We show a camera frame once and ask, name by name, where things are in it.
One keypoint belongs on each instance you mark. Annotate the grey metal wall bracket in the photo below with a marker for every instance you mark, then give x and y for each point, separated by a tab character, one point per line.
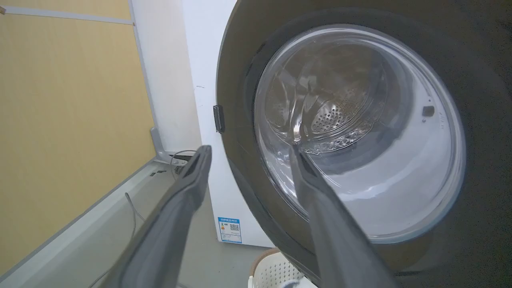
160	146

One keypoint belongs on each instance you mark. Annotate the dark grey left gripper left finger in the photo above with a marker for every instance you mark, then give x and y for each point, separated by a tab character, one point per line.
172	224

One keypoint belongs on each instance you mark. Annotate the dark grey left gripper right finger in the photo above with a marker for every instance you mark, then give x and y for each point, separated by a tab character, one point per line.
340	240

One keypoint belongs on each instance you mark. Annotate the white washing machine body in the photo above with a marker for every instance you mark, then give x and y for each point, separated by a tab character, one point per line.
208	80

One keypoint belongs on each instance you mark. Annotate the blue energy label sticker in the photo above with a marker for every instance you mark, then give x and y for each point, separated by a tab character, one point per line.
230	230

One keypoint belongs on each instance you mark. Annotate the white perforated laundry basket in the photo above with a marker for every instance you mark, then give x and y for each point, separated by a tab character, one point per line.
274	272

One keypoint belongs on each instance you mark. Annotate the dark round washing machine door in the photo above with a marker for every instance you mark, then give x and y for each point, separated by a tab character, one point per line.
460	160

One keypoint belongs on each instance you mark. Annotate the black door latch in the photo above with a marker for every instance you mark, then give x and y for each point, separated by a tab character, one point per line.
218	119

